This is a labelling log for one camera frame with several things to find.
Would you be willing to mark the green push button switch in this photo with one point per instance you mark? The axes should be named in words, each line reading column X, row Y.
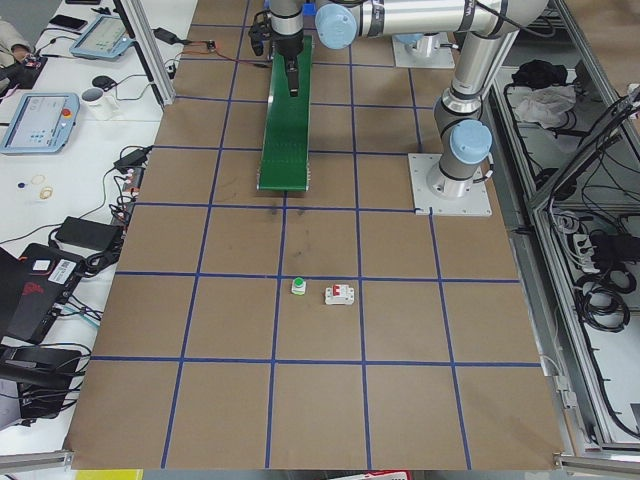
column 298, row 286

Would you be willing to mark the white mug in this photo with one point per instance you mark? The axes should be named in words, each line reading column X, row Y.
column 100, row 105

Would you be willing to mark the green conveyor belt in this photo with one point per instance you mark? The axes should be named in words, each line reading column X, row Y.
column 284, row 162

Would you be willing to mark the far teach pendant tablet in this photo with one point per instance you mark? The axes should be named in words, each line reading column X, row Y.
column 106, row 38

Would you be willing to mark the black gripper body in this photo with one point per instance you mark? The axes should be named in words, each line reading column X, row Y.
column 288, row 46

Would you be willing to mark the black power adapter brick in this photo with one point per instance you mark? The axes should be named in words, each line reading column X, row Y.
column 88, row 234

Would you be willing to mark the teach pendant tablet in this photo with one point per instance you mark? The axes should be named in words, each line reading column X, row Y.
column 106, row 38
column 42, row 123

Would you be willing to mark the black laptop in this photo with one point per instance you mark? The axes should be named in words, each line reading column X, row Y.
column 33, row 287

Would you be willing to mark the white red circuit breaker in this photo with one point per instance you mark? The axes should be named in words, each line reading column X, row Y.
column 339, row 294

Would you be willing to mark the aluminium frame post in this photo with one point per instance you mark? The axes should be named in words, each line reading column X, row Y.
column 139, row 30

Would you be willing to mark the near teach pendant tablet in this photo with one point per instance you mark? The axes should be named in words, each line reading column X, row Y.
column 42, row 123

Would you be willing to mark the black computer mouse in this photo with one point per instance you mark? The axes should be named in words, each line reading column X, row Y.
column 104, row 82

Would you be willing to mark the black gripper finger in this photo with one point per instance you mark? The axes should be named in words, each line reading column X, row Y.
column 292, row 76

